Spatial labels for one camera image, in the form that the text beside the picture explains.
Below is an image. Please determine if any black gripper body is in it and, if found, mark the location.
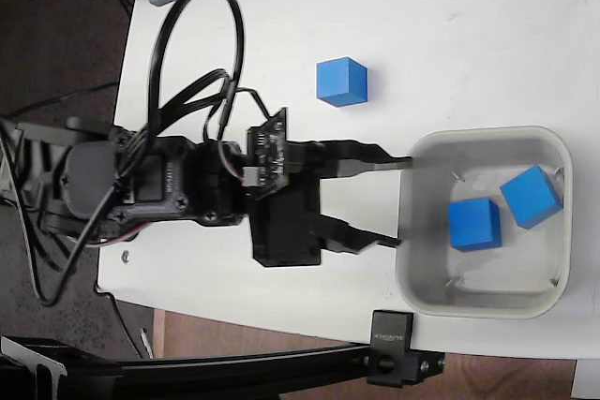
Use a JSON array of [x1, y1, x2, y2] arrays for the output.
[[242, 130, 339, 269]]

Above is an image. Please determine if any blue cube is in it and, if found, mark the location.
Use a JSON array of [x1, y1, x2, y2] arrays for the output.
[[499, 164, 564, 230], [315, 56, 368, 108], [447, 198, 503, 252]]

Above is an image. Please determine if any black six-joint robot arm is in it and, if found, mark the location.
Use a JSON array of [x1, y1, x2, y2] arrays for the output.
[[0, 114, 250, 247]]

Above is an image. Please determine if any white square plastic bin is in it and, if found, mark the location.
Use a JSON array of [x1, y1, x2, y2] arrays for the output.
[[395, 125, 575, 320]]

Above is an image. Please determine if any black table clamp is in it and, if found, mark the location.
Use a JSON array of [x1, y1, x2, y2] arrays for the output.
[[366, 309, 445, 389]]

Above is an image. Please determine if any white table leg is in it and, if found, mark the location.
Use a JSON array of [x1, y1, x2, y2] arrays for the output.
[[570, 359, 600, 400]]

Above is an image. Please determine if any black camera circuit board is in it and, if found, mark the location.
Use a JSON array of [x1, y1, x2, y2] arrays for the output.
[[246, 107, 291, 200]]

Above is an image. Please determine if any thin black cable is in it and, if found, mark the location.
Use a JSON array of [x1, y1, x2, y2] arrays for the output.
[[203, 87, 282, 141]]

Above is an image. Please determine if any thick black looped cable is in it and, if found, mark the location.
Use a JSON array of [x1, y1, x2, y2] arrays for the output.
[[33, 0, 247, 306]]

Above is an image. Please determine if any black cable under table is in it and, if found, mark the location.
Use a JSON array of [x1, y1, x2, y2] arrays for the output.
[[95, 283, 143, 360]]

